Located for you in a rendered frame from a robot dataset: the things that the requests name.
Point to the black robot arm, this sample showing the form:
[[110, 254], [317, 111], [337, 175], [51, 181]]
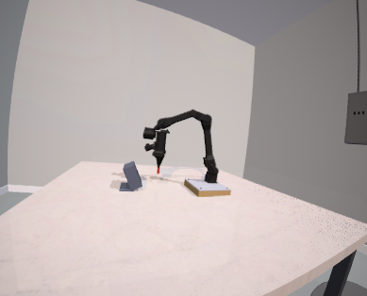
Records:
[[206, 121]]

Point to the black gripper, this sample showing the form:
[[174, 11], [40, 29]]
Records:
[[160, 151]]

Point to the dark grey sloped panel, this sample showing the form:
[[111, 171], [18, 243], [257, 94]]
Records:
[[132, 176]]

